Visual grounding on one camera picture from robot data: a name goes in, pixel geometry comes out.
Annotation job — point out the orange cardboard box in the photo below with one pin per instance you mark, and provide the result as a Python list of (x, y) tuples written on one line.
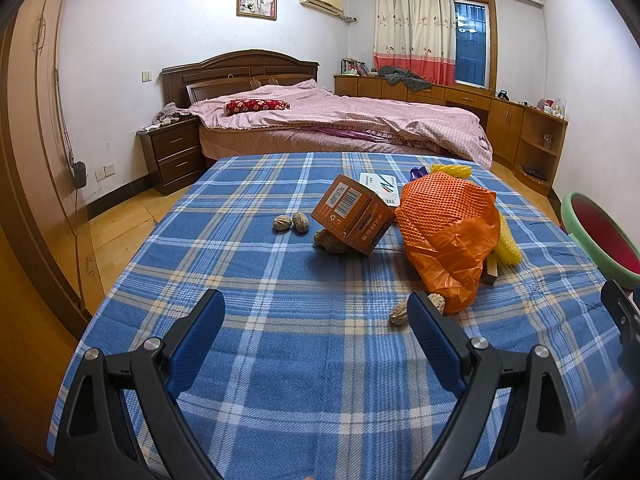
[(354, 214)]

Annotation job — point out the pink quilt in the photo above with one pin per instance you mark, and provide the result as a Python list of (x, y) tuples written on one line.
[(321, 121)]

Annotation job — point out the dark wooden nightstand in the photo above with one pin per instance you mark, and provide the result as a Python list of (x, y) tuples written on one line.
[(173, 155)]

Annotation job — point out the orange plastic bag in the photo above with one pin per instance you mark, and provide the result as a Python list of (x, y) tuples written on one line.
[(449, 227)]

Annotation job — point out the red floral pillow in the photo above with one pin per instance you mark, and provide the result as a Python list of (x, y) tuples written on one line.
[(241, 106)]

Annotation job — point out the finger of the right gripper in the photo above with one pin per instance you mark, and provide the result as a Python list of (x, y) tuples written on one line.
[(625, 315)]

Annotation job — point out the yellow mesh foam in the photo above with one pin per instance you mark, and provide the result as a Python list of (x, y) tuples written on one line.
[(507, 250)]

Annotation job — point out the wooden wardrobe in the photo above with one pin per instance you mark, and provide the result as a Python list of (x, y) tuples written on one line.
[(43, 214)]

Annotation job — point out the blue window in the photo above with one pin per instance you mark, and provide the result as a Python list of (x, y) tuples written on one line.
[(472, 43)]

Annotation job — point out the long wooden cabinet desk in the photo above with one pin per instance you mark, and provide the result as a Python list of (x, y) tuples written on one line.
[(527, 140)]

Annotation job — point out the yellow sponge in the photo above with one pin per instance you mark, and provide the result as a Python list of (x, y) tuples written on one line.
[(457, 171)]

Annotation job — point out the white medicine box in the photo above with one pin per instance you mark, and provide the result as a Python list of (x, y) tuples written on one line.
[(384, 185)]

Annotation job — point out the peanut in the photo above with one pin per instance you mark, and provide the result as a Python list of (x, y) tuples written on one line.
[(330, 243), (399, 313), (282, 223), (300, 222)]

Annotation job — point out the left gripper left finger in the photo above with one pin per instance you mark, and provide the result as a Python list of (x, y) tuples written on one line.
[(96, 439)]

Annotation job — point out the purple wrapper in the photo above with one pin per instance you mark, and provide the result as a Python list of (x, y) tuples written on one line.
[(418, 172)]

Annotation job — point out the floral curtain with red hem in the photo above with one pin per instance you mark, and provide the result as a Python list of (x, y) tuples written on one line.
[(417, 35)]

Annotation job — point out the wall air conditioner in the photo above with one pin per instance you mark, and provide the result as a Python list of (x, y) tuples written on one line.
[(332, 7)]

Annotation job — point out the blue plaid tablecloth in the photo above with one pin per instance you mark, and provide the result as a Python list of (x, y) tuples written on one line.
[(307, 378)]

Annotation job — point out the wooden bed with headboard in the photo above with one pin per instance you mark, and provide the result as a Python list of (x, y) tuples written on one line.
[(233, 72)]

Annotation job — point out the dark clothes pile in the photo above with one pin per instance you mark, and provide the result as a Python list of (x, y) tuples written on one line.
[(395, 75)]

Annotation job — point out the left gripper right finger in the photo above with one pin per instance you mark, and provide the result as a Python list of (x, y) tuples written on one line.
[(538, 437)]

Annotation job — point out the red bin with green rim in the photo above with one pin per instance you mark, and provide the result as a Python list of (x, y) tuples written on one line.
[(601, 238)]

